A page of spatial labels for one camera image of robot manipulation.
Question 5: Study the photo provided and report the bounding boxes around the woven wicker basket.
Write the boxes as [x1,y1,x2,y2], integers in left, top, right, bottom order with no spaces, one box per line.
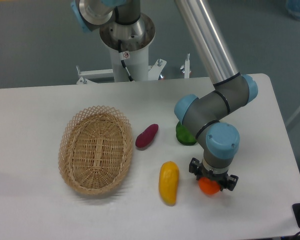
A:
[58,105,133,196]

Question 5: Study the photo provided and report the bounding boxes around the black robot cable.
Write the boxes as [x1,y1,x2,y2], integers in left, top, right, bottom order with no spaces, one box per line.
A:
[117,39,135,82]

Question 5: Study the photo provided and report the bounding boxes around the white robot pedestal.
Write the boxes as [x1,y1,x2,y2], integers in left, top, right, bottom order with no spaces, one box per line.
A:
[75,12,192,85]

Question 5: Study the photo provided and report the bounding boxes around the green bok choy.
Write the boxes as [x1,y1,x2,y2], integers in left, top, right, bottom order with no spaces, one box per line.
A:
[175,122,197,146]

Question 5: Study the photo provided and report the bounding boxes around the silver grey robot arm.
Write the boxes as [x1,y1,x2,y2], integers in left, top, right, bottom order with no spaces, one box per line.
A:
[70,0,258,191]

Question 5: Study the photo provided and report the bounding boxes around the yellow mango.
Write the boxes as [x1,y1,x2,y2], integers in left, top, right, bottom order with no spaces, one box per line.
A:
[158,161,180,206]

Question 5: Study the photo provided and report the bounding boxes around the orange fruit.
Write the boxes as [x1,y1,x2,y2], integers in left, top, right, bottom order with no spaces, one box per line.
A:
[198,177,220,195]

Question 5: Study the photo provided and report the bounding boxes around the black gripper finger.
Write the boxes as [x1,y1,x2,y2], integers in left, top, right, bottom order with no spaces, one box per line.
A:
[188,157,203,181]
[219,174,239,191]

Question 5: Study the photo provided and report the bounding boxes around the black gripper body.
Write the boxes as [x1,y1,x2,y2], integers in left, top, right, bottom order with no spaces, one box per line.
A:
[196,162,228,182]

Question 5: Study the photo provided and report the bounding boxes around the blue bag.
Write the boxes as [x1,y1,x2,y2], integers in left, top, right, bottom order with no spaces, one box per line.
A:
[285,0,300,21]

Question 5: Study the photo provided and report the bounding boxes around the purple sweet potato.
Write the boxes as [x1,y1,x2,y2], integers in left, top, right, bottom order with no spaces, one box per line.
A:
[135,123,159,149]

